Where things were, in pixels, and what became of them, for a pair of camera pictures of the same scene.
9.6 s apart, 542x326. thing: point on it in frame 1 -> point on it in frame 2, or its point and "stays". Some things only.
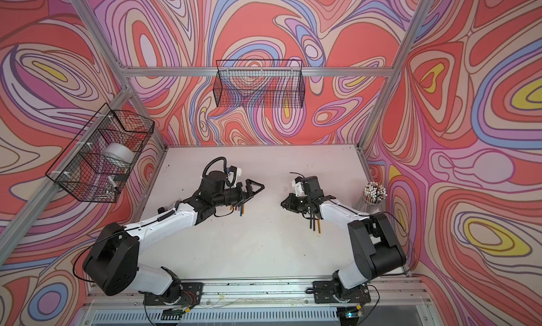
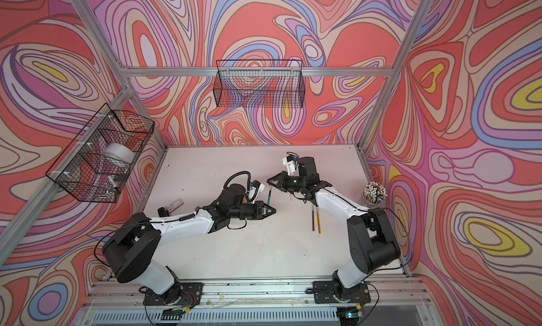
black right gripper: (291, 200) -> (282, 181)
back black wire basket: (260, 84) stays
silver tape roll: (119, 150) stays
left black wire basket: (99, 161) stays
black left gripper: (243, 196) -> (259, 210)
